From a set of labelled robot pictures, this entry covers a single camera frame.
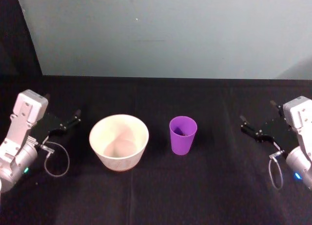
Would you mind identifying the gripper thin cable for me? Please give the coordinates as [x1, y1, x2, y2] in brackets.
[39, 141, 71, 178]
[268, 150, 286, 190]

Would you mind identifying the black table cloth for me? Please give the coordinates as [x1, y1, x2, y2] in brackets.
[0, 75, 312, 225]

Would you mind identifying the purple plastic cup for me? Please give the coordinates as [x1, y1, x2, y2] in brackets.
[169, 116, 198, 156]

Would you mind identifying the black hanging cloth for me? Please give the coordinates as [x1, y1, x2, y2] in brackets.
[0, 0, 43, 77]

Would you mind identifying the white paper bowl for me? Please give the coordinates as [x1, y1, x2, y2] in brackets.
[89, 114, 150, 172]

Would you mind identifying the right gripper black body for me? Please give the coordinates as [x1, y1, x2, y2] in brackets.
[262, 116, 302, 153]

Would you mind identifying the right gripper thin cable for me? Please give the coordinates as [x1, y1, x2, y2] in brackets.
[268, 150, 286, 190]

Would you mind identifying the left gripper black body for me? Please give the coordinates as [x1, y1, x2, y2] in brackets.
[28, 112, 65, 145]

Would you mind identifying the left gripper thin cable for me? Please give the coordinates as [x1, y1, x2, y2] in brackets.
[39, 141, 71, 178]

